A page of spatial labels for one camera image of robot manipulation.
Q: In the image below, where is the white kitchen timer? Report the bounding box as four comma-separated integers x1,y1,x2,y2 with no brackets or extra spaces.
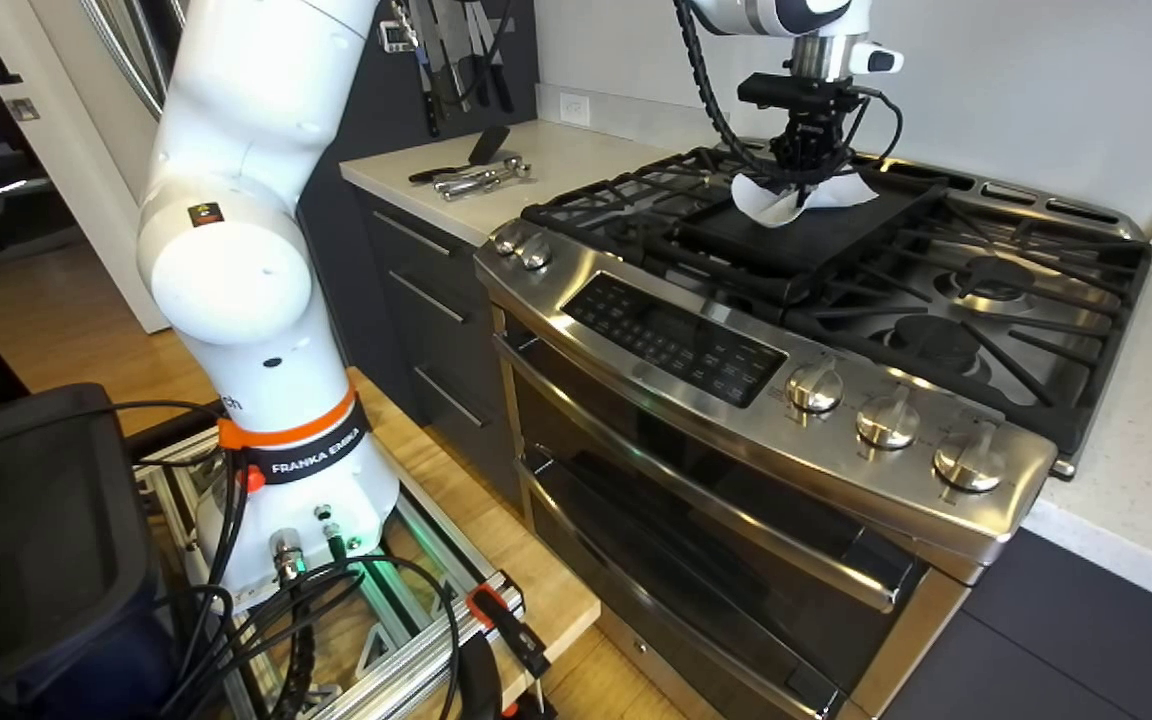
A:
382,12,422,54

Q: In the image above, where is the stainless steel gas range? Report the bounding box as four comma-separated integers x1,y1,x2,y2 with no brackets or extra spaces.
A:
472,132,1152,720

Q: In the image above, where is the red handled clamp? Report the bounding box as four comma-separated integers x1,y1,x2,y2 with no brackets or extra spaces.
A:
464,578,556,688

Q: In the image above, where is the black plastic bin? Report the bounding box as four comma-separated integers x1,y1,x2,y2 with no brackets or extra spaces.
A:
0,383,185,720

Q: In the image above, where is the black base cable bundle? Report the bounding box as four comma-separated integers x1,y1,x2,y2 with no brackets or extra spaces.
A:
151,453,472,720

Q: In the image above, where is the white cloth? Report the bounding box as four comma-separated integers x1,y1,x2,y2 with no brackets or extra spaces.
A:
728,162,884,233

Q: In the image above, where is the white electrical outlet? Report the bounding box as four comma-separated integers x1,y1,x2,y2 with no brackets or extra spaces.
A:
556,88,596,132

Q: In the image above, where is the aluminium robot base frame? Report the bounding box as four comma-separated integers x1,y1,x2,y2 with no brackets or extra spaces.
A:
133,421,556,720

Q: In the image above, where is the black griddle tray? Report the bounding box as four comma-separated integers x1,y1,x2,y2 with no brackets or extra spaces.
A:
677,159,947,283

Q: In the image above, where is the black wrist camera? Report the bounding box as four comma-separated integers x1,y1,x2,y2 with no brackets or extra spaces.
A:
736,67,870,116

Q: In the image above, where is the black handled kitchen knife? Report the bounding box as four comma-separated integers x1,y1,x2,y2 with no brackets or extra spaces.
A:
387,0,449,139
437,0,476,118
464,0,521,118

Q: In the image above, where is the dark grey drawer cabinet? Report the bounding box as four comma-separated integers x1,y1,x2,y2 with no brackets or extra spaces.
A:
336,175,523,504

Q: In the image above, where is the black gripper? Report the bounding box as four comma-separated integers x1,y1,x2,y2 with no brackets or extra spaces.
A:
772,98,866,196

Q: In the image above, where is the black spatula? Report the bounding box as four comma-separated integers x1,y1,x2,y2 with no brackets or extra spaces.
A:
406,118,518,188

